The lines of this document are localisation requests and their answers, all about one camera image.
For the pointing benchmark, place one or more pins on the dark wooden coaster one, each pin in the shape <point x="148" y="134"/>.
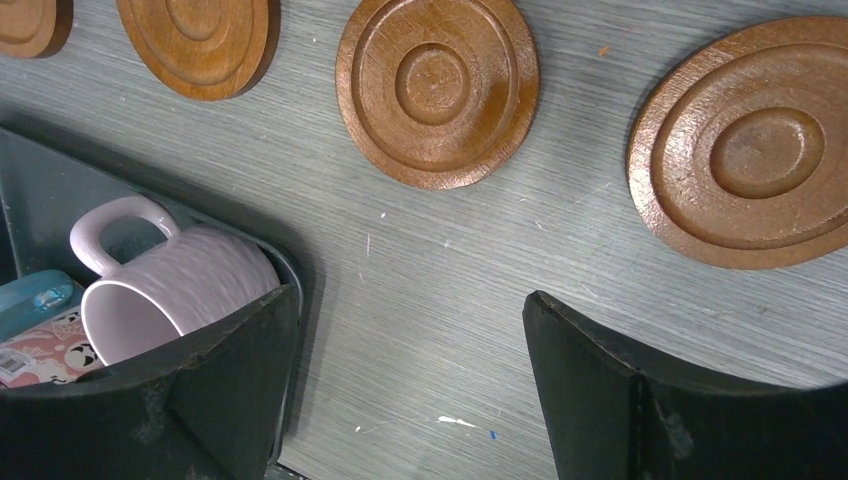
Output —
<point x="35" y="28"/>

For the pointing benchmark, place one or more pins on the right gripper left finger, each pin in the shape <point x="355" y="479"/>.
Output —
<point x="209" y="405"/>

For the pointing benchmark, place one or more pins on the pink patterned mug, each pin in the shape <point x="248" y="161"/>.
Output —
<point x="56" y="351"/>

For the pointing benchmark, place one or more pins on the blue mug yellow inside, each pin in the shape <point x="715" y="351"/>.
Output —
<point x="36" y="298"/>

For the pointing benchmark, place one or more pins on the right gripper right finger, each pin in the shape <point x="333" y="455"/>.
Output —
<point x="617" y="408"/>

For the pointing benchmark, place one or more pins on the dark wooden coaster four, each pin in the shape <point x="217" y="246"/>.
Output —
<point x="204" y="50"/>

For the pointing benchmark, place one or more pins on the dark wooden coaster two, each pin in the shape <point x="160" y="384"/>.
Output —
<point x="738" y="157"/>

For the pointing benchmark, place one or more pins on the black serving tray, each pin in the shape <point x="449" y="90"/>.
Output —
<point x="43" y="191"/>

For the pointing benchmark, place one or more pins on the dark wooden coaster three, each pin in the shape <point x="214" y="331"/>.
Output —
<point x="437" y="94"/>

